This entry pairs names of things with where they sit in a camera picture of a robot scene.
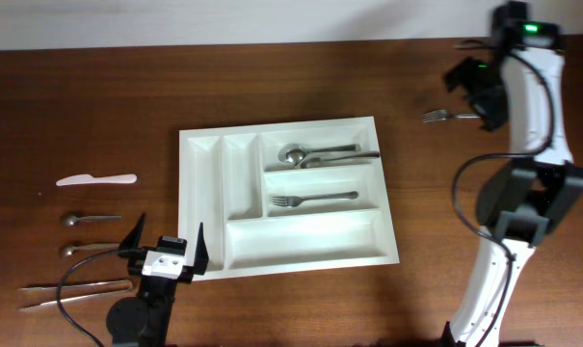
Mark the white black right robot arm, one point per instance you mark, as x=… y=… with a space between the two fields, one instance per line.
x=527 y=198

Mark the pink plastic knife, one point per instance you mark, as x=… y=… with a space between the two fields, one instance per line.
x=85 y=179

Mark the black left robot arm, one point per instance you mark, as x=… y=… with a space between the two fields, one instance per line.
x=143 y=320

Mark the lower small silver teaspoon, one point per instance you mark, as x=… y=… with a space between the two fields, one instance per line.
x=70 y=249

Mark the white plastic cutlery tray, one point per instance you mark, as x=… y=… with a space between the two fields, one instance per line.
x=228 y=175

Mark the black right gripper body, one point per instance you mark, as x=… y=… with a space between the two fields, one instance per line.
x=485 y=86

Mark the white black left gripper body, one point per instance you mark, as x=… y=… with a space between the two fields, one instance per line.
x=187 y=276

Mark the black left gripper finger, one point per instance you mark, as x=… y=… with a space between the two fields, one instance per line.
x=201 y=259
x=130 y=243

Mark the small silver teaspoon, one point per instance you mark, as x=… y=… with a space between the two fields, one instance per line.
x=71 y=220
x=70 y=249

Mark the silver fork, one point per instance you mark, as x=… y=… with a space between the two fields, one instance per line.
x=442 y=115
x=296 y=201

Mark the large silver spoon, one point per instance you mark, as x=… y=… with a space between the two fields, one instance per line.
x=295 y=153
x=318 y=161

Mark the upper small silver teaspoon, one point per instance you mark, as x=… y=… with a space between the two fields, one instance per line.
x=71 y=220

